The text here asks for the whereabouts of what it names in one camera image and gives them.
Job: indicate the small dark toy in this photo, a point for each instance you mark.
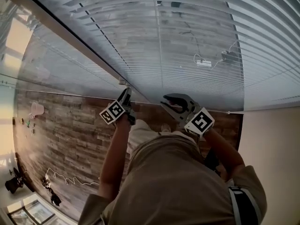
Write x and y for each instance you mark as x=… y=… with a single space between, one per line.
x=22 y=121

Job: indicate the person's left forearm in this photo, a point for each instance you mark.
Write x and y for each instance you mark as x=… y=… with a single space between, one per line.
x=112 y=158

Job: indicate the black device pile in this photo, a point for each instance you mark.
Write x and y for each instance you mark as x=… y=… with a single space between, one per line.
x=50 y=191

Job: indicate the framed glass panel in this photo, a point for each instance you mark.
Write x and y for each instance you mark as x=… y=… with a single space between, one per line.
x=37 y=212

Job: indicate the black office chair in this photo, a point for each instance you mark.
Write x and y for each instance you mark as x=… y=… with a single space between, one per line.
x=14 y=184

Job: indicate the white power strip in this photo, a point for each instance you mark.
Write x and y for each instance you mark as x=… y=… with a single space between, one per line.
x=204 y=63

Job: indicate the person's t-shirt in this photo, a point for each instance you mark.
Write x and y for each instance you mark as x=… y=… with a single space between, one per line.
x=175 y=184

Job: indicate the person's light shorts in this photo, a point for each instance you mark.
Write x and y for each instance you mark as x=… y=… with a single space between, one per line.
x=140 y=135

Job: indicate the black floor box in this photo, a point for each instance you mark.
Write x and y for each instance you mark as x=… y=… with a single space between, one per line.
x=228 y=55

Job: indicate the small grey toy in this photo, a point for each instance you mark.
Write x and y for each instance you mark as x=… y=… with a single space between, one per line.
x=32 y=131

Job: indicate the pink bucket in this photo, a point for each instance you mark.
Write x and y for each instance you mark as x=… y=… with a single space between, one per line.
x=37 y=108

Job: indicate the white window blind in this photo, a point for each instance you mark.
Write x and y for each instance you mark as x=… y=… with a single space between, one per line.
x=58 y=32
x=58 y=67
x=187 y=20

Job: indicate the person's right shoe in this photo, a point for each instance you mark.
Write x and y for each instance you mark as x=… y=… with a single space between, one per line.
x=166 y=127

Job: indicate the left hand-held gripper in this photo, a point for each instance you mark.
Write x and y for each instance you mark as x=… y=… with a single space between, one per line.
x=112 y=112

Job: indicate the small green toy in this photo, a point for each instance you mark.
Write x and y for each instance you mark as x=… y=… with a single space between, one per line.
x=28 y=123

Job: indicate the person's right forearm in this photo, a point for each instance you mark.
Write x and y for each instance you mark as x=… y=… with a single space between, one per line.
x=222 y=149

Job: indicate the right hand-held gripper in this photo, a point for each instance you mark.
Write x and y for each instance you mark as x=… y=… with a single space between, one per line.
x=200 y=122

